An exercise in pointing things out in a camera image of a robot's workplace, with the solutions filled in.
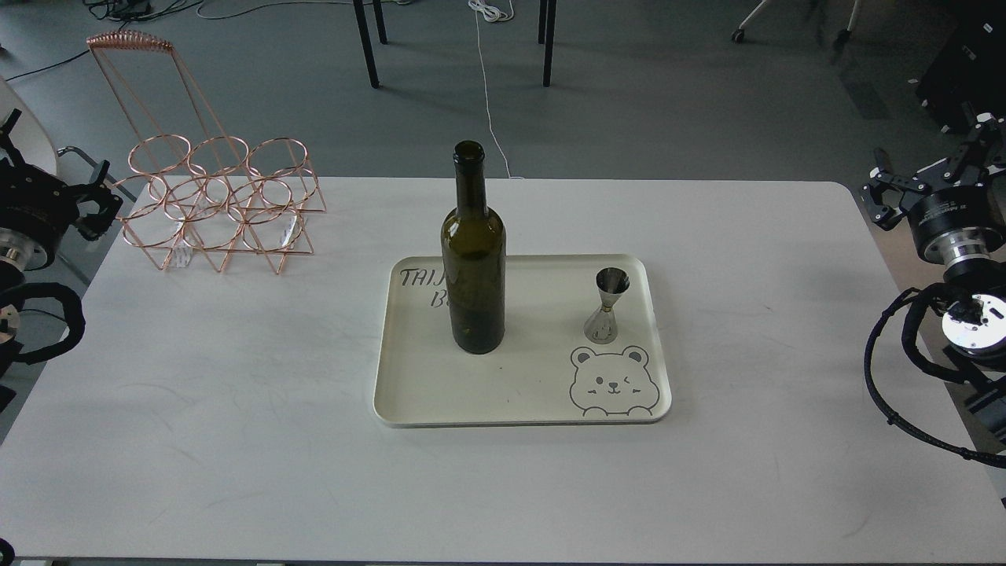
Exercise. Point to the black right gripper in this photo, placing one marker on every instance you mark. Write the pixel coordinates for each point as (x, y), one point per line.
(959, 185)

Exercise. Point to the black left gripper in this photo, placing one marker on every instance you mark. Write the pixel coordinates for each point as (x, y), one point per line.
(41, 206)

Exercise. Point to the steel double jigger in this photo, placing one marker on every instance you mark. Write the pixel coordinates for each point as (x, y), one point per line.
(602, 327)

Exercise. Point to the dark green wine bottle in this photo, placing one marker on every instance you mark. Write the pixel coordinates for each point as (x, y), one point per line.
(473, 241)

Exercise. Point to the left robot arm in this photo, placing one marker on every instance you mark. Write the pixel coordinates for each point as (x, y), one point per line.
(13, 300)

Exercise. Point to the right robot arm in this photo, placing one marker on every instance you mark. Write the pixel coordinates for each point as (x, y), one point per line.
(954, 328)

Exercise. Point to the black equipment case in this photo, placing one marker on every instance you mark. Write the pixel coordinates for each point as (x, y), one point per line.
(969, 70)

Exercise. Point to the office chair wheeled base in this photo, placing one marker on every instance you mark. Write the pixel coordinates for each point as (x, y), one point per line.
(813, 23)

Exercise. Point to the cream bear serving tray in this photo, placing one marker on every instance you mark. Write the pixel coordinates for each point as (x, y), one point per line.
(545, 371)

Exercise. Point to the copper wire wine rack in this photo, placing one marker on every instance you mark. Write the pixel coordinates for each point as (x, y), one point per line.
(209, 194)

